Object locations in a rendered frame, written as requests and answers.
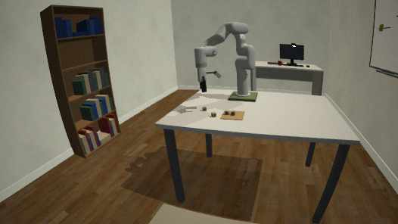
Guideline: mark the tan mat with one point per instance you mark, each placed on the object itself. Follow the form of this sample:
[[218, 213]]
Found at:
[[238, 116]]

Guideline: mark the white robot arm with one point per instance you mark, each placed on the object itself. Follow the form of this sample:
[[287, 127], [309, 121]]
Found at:
[[241, 64]]

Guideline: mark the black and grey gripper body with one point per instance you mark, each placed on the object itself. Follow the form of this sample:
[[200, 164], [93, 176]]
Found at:
[[201, 71]]

